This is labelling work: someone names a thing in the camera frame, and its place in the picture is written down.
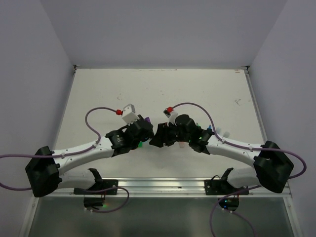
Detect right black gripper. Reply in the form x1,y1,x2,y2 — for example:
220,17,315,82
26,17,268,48
149,120,191,146

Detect green translucent pen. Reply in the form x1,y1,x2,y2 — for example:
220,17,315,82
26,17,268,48
223,132,230,138

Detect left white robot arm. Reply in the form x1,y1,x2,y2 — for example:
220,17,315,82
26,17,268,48
25,115,154,198

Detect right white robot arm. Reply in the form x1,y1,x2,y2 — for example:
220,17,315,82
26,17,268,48
150,115,294,194

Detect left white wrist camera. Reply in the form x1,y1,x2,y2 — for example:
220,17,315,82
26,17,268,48
122,104,139,124

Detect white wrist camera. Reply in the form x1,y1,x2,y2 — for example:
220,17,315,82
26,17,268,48
163,107,178,125
122,104,139,124

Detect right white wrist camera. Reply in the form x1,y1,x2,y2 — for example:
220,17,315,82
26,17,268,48
163,107,178,125

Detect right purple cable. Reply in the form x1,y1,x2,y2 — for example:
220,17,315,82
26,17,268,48
163,102,308,237

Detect aluminium front rail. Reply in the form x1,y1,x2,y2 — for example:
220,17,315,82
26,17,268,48
32,176,292,198

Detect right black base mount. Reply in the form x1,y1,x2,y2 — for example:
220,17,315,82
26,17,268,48
204,168,249,212

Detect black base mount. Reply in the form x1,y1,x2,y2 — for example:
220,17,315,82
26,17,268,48
74,168,126,214
204,168,249,212

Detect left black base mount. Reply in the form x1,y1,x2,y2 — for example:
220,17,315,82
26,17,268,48
74,168,126,214

